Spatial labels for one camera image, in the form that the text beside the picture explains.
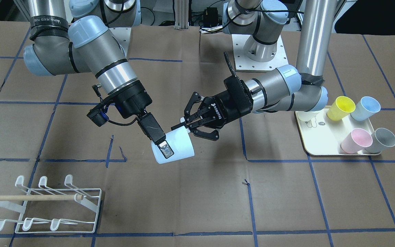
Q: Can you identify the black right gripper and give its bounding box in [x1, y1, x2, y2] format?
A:
[107, 80, 174, 158]

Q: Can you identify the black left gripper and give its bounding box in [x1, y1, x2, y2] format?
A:
[184, 76, 253, 141]

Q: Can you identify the light blue ikea cup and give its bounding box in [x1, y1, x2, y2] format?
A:
[151, 126, 195, 164]

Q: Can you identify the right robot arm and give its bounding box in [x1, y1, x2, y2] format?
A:
[23, 0, 174, 158]

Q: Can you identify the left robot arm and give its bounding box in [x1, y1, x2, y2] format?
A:
[177, 0, 337, 141]

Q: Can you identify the pale green ikea cup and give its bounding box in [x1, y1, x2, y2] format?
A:
[297, 111, 319, 122]

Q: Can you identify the yellow ikea cup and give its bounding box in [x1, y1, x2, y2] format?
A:
[326, 96, 356, 121]

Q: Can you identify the pink ikea cup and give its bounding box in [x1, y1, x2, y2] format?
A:
[340, 128, 373, 154]

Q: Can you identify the grey ikea cup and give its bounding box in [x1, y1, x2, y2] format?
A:
[365, 128, 395, 153]

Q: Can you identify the cream plastic tray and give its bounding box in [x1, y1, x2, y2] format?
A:
[295, 105, 375, 156]

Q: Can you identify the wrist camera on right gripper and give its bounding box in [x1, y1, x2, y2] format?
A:
[86, 108, 109, 127]

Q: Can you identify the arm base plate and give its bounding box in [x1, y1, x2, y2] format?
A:
[232, 34, 288, 72]
[109, 27, 132, 57]

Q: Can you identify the aluminium frame post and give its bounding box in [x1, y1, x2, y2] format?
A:
[173, 0, 191, 30]

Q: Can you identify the white wire cup rack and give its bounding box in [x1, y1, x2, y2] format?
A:
[0, 175, 103, 234]

